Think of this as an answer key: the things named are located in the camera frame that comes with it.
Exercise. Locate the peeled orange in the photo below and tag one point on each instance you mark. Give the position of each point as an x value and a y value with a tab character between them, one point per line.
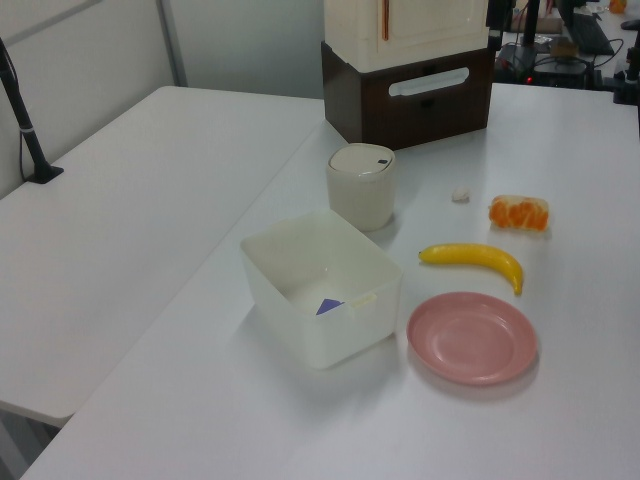
520	214

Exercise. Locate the black clamped stand pole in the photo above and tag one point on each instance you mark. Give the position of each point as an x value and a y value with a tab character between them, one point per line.
22	120

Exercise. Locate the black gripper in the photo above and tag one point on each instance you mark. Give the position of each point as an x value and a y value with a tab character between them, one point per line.
499	12

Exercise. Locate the purple card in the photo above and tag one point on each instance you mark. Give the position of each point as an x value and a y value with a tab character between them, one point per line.
328	306

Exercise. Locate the yellow banana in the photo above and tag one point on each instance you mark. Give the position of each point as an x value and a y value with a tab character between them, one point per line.
475	254

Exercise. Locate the pink round plate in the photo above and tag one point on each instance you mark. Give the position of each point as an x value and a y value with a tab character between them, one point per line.
472	340

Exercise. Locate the grey partition post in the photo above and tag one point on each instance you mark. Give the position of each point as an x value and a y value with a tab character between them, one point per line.
172	42

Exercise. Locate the black keyboard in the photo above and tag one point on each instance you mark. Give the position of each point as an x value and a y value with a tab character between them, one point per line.
592	32

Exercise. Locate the cream cabinet box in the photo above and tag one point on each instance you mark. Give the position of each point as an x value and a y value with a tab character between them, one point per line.
425	25

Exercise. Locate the white plastic storage box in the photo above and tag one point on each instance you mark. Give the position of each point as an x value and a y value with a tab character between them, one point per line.
280	260

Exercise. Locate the beige trash can lid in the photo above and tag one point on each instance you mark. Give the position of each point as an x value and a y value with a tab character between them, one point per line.
359	159

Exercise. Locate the orange fruit on desk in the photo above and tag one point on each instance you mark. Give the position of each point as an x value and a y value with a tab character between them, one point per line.
618	5

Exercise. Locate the white crumpled paper ball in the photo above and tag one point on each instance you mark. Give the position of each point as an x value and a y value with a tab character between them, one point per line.
461	194

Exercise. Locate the brown drawer box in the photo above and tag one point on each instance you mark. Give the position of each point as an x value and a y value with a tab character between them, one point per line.
425	112

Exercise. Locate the black clamp device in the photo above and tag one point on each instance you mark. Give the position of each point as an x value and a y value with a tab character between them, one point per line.
627	75

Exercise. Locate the black monitor stand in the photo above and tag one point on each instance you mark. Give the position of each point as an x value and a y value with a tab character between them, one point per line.
530	30

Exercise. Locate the beige small trash can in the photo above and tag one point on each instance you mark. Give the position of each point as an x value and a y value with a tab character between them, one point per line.
360	202

